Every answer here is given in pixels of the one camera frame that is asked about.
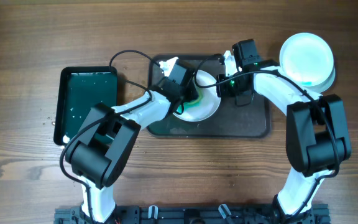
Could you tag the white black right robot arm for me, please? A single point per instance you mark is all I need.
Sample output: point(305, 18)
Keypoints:
point(317, 137)

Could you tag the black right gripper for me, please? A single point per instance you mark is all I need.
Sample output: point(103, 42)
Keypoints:
point(226, 88)

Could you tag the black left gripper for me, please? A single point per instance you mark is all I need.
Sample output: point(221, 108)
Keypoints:
point(190, 94)

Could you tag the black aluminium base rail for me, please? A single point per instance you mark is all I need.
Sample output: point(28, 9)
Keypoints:
point(257, 213)

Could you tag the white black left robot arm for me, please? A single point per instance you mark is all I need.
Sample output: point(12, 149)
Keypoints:
point(97, 154)

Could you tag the green yellow sponge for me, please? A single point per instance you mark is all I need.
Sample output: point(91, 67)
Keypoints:
point(194, 99)

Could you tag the dark grey serving tray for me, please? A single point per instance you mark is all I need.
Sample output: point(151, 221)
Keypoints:
point(229, 121)

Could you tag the black water basin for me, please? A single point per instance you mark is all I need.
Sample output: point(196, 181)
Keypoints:
point(80, 89)

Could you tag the white plate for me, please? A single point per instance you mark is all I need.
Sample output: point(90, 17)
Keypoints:
point(207, 102)
point(307, 59)

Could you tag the pale blue plate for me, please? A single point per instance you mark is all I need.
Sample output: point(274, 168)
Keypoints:
point(326, 84)

